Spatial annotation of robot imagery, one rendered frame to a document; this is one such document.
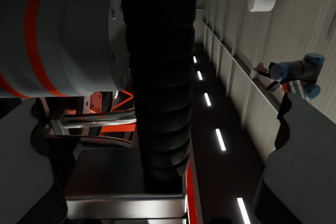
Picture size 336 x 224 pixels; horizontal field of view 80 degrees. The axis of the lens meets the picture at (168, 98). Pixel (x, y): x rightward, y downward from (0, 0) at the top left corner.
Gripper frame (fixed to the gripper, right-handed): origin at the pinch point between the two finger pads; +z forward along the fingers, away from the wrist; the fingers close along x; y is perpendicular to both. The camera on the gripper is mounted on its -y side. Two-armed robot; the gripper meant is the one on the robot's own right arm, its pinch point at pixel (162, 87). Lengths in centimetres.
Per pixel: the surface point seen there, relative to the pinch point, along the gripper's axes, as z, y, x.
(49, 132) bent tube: 15.0, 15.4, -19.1
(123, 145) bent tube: 12.1, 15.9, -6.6
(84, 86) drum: 11.9, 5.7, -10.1
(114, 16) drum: 14.4, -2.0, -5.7
